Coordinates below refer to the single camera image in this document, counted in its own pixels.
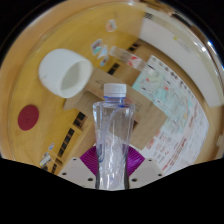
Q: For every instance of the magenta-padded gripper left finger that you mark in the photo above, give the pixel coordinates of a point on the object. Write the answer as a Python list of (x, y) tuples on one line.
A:
[(83, 166)]

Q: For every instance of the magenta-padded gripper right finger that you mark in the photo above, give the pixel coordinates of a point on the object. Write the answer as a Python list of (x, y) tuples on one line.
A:
[(140, 166)]

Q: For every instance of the clear plastic water bottle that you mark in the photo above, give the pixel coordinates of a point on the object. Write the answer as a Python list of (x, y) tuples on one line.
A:
[(113, 133)]

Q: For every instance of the flat round red coaster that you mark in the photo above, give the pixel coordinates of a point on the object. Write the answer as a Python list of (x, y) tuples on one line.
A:
[(28, 117)]

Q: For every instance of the white ceramic mug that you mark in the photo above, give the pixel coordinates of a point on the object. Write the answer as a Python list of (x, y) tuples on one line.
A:
[(60, 71)]

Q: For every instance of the red-labelled clear plastic bottle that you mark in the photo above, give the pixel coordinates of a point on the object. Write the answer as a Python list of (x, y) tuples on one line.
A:
[(128, 57)]

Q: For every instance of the large printed wall poster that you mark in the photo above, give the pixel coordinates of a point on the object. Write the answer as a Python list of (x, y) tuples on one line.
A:
[(173, 113)]

